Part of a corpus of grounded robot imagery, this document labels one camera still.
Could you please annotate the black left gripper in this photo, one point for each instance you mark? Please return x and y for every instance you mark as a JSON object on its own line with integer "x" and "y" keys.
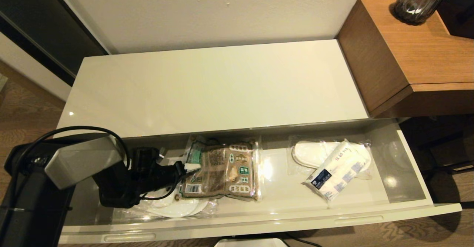
{"x": 161, "y": 176}

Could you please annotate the brown kraft pack green labels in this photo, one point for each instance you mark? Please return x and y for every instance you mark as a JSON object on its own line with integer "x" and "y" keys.
{"x": 226, "y": 173}

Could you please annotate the beige cabinet drawer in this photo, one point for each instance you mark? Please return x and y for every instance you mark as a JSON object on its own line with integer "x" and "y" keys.
{"x": 277, "y": 180}

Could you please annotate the white tissue pack blue label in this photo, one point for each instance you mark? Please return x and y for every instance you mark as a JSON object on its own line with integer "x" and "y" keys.
{"x": 335, "y": 173}

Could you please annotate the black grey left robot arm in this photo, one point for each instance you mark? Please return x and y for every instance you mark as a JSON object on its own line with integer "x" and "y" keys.
{"x": 81, "y": 162}

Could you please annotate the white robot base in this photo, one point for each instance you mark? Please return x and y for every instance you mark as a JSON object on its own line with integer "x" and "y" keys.
{"x": 251, "y": 244}

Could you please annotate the white slippers in clear bag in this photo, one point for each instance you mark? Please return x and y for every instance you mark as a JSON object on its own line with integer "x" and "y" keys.
{"x": 311, "y": 152}
{"x": 177, "y": 209}

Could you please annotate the beige glossy cabinet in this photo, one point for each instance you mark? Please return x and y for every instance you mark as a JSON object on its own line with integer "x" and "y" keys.
{"x": 203, "y": 91}

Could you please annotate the dark wardrobe panel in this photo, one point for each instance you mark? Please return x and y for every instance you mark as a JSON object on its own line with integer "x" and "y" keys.
{"x": 37, "y": 17}

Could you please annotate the brown wooden desk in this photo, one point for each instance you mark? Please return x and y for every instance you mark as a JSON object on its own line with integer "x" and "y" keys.
{"x": 407, "y": 54}

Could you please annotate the dark ribbed glass vase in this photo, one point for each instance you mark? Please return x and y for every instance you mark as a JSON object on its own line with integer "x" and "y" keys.
{"x": 418, "y": 2}

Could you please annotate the black box on desk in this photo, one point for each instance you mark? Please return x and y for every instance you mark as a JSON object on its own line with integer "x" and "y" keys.
{"x": 459, "y": 13}

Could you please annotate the black metal chair frame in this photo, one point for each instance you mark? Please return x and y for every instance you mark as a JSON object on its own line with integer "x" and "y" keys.
{"x": 448, "y": 166}

